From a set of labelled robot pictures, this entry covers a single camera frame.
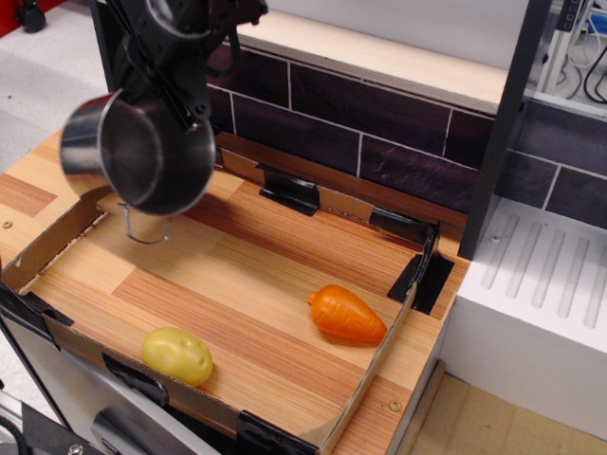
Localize stainless steel pot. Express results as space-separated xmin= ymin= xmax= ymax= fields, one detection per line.
xmin=59 ymin=90 xmax=216 ymax=243

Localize yellow plastic potato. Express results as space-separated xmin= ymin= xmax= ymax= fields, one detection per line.
xmin=141 ymin=327 xmax=213 ymax=387

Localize black caster wheel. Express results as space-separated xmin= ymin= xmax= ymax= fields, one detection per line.
xmin=15 ymin=0 xmax=46 ymax=33

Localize cardboard fence with black tape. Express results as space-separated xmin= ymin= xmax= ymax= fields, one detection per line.
xmin=1 ymin=143 xmax=467 ymax=454

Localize orange plastic carrot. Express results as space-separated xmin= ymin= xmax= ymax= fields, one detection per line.
xmin=308 ymin=284 xmax=388 ymax=342

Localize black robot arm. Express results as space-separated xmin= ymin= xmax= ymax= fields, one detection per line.
xmin=105 ymin=1 xmax=268 ymax=131

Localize cables in background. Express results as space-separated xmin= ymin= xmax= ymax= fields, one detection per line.
xmin=561 ymin=0 xmax=607 ymax=103

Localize dark right shelf post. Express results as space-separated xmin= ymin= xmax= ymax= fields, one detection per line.
xmin=458 ymin=1 xmax=552 ymax=260

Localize light wooden shelf board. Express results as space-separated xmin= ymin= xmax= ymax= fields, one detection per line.
xmin=238 ymin=11 xmax=507 ymax=115

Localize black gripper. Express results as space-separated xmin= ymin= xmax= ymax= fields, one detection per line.
xmin=112 ymin=9 xmax=212 ymax=131

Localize white ribbed drainboard sink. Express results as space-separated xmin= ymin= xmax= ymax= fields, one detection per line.
xmin=440 ymin=199 xmax=606 ymax=438

